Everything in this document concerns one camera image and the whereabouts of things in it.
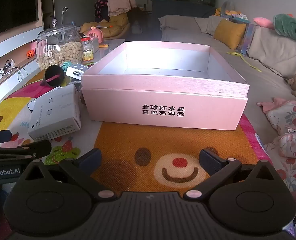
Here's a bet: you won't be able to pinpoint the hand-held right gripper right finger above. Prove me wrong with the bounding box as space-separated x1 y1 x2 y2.
183 149 278 200

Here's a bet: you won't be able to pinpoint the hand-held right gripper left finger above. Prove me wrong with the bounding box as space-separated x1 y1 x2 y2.
20 148 115 200

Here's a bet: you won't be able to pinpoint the small white carton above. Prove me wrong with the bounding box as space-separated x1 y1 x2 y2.
27 84 82 142

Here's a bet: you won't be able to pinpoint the black funnel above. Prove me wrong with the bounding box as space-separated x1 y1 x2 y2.
40 64 68 88

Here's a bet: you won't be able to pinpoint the pink cardboard box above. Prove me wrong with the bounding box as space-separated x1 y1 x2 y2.
81 41 250 131

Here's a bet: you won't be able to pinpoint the colourful cartoon play mat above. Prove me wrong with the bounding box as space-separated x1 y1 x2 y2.
0 75 273 230

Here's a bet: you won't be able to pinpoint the floral blanket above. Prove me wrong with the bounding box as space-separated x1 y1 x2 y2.
257 97 296 188

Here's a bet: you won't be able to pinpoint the white usb power adapter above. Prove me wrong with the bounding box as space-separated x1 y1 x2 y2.
66 64 88 78

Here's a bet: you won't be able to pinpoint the beige sofa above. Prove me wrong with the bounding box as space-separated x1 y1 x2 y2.
158 15 296 170

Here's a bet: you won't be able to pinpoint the glass jar of peanuts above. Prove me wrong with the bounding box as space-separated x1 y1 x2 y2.
35 19 84 70

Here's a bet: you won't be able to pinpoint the yellow ribbon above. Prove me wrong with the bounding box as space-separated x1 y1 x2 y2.
227 51 262 72

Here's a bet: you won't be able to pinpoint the small red lid jar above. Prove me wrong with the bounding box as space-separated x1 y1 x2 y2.
81 36 94 61

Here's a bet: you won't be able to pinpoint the pink cage toy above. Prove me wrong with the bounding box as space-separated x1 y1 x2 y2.
86 27 104 43

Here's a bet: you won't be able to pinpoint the yellow cushion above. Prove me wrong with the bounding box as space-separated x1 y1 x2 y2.
214 19 247 50

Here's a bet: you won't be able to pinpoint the holographic box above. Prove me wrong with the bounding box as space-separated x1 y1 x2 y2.
220 14 257 54

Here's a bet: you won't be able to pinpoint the black television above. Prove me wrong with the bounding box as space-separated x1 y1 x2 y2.
0 0 42 39

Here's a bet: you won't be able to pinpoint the yellow bean bag chair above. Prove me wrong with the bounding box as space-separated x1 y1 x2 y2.
80 12 130 39

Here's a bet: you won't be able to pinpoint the pink plush toy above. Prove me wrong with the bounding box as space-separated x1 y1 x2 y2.
253 17 275 29

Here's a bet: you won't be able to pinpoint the yellow plush toys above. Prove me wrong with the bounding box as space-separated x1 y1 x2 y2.
215 7 241 16

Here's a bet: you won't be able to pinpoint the dark polka dot garment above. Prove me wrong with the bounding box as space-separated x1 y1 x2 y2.
94 0 111 23

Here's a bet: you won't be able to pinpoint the green plush toy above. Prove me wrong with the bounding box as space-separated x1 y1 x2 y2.
273 13 296 46

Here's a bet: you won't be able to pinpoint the pile of pink clothes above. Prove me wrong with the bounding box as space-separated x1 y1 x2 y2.
107 0 138 17

